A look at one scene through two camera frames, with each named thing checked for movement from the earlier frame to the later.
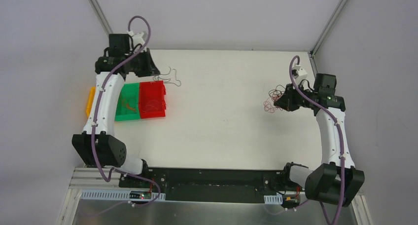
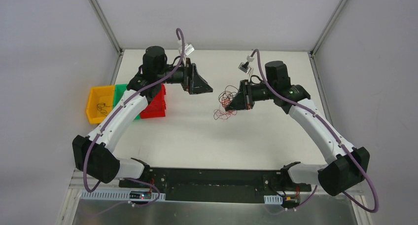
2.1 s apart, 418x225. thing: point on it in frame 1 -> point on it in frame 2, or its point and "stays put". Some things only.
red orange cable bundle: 269,105 -> 225,97
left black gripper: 141,63 -> 190,78
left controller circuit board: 140,195 stays put
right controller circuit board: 289,203 stays put
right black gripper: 294,97 -> 246,95
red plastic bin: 152,99 stays put
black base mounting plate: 181,185 stays put
